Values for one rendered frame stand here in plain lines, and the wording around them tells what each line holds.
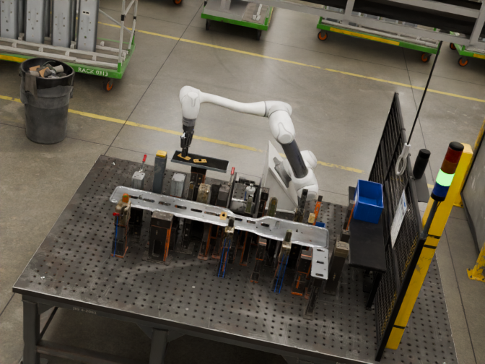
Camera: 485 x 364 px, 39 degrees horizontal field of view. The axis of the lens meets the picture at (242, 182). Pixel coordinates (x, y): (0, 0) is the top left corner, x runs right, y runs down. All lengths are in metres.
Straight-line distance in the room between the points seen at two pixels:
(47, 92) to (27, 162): 0.67
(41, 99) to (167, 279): 2.93
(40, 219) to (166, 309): 2.11
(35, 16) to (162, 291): 4.86
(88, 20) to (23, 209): 2.95
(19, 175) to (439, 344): 3.88
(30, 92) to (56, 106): 0.27
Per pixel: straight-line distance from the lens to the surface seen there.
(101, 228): 4.50
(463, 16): 0.58
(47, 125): 6.71
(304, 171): 4.59
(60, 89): 6.53
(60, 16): 8.19
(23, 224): 5.72
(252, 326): 3.93
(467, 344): 5.49
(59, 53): 8.16
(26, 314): 4.22
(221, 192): 4.31
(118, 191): 4.33
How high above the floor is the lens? 3.35
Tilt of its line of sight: 31 degrees down
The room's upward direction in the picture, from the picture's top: 11 degrees clockwise
